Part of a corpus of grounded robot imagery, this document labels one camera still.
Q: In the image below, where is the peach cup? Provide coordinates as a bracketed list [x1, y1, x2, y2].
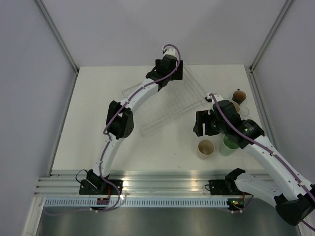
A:
[197, 140, 215, 160]

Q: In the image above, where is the beige plastic cup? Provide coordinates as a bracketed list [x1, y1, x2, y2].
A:
[233, 102, 240, 113]

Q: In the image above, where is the green cup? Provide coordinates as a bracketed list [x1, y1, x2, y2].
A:
[219, 136, 239, 156]

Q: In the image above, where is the white wire dish rack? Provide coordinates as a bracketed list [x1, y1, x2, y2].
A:
[134, 64, 208, 136]

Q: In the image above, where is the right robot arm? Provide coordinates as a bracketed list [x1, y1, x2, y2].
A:
[193, 99, 315, 226]

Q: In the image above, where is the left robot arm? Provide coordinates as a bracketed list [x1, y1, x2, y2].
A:
[79, 55, 183, 195]

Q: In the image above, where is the dark brown cup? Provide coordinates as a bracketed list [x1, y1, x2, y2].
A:
[232, 88, 247, 105]

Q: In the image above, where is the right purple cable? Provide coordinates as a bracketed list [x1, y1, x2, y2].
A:
[211, 93, 315, 229]

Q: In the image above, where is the purple cable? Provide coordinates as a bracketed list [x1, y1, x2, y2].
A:
[44, 44, 182, 216]
[211, 93, 315, 229]

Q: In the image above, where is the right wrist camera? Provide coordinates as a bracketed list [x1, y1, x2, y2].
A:
[205, 93, 224, 103]

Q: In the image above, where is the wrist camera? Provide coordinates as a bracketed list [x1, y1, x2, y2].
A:
[205, 93, 224, 103]
[162, 47, 177, 57]

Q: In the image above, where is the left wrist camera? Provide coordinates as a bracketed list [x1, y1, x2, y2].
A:
[162, 47, 177, 57]

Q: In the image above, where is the white slotted cable duct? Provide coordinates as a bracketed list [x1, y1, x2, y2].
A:
[45, 197, 228, 208]

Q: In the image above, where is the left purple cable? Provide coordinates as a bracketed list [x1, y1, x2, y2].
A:
[44, 44, 182, 216]

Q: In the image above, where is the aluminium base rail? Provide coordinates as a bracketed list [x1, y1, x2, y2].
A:
[34, 169, 306, 197]

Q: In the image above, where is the right frame post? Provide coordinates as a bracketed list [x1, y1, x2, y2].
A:
[248, 0, 295, 74]

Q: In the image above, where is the frame post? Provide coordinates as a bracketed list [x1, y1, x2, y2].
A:
[248, 0, 295, 74]
[33, 0, 79, 75]

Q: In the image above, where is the left frame post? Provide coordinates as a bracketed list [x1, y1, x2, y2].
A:
[33, 0, 79, 75]

